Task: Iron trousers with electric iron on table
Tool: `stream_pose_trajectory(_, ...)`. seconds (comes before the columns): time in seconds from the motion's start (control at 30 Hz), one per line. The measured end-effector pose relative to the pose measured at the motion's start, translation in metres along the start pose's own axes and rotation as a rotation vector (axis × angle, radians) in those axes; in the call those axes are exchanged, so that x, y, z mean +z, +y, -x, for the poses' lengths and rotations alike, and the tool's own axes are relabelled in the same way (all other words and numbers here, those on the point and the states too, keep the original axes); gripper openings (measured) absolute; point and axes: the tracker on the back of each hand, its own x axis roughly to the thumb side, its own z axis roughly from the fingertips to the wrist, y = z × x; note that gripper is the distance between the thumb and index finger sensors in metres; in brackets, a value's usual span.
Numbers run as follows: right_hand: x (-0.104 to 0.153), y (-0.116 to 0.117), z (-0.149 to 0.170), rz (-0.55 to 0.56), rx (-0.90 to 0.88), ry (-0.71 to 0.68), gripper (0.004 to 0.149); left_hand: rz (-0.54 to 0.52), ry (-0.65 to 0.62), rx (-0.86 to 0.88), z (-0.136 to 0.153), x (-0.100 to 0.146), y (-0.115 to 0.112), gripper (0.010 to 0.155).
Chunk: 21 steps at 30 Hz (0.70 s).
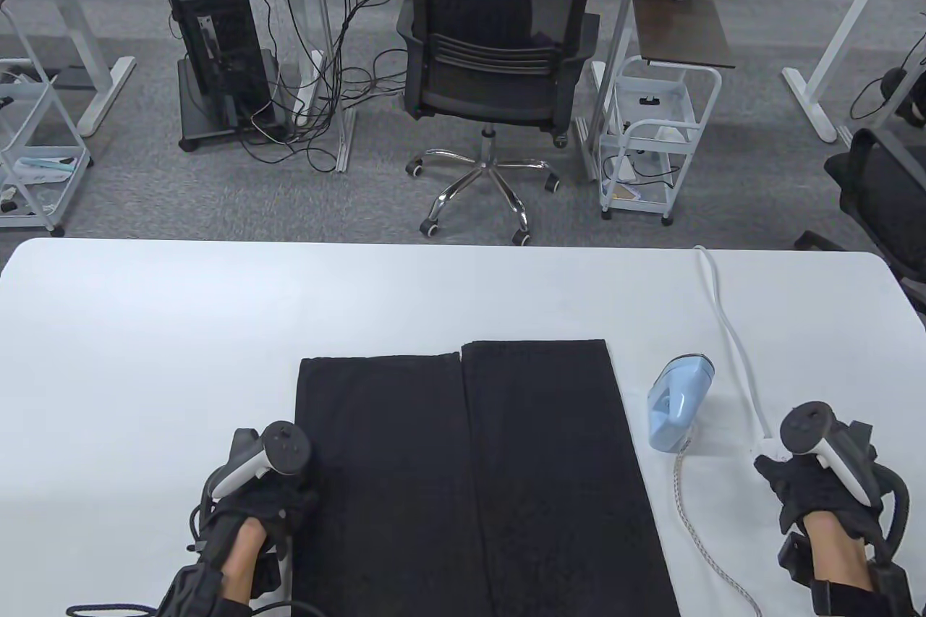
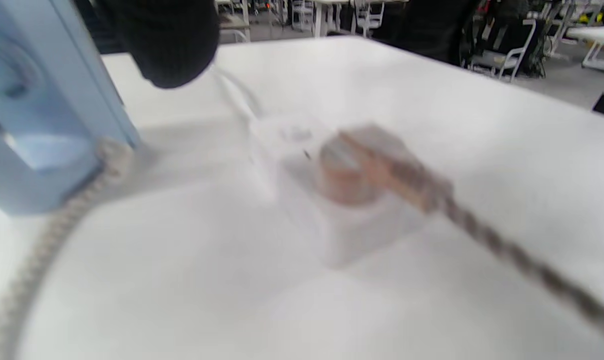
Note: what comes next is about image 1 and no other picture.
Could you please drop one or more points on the person's right forearm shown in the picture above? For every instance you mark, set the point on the person's right forearm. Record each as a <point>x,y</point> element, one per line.
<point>832,548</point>

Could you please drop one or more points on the black computer tower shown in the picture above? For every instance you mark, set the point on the black computer tower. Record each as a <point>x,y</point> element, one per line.
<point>217,45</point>

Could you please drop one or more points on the person's left fingers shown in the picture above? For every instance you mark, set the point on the person's left fingers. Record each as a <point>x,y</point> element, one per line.
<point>300,501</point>

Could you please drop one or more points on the black mesh office chair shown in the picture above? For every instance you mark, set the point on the black mesh office chair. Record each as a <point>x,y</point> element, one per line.
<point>495,60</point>

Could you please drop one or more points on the person's left forearm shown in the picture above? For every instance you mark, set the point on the person's left forearm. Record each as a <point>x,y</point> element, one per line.
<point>242,563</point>

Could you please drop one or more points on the white black right glove controller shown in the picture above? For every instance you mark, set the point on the white black right glove controller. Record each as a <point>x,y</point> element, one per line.
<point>810,425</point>

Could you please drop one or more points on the white black left glove controller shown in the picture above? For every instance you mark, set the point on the white black left glove controller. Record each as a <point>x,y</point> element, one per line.
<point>286,447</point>

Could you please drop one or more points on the person's right fingers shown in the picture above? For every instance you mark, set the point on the person's right fingers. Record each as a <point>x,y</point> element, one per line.
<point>772,472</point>

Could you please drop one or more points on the light blue steam iron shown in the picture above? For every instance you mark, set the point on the light blue steam iron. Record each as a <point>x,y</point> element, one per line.
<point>676,403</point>

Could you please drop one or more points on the black folded trousers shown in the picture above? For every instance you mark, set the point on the black folded trousers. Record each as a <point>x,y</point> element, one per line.
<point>470,487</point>

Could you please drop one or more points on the white black glove controller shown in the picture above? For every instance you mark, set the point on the white black glove controller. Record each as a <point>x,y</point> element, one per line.
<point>286,447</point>
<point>810,425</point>

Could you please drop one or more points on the black office chair with armrest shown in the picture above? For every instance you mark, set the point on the black office chair with armrest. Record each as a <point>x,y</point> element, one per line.
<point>886,197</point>

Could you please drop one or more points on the black computer cart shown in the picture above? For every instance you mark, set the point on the black computer cart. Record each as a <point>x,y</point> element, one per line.
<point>202,132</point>

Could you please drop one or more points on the person's left hand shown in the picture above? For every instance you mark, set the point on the person's left hand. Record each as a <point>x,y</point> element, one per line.
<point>260,501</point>

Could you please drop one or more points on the person's right hand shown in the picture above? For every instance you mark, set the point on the person's right hand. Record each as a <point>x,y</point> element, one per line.
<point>796,487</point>

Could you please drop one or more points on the white desk with leg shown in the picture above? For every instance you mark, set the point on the white desk with leg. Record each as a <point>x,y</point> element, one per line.
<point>72,31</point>
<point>846,38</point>

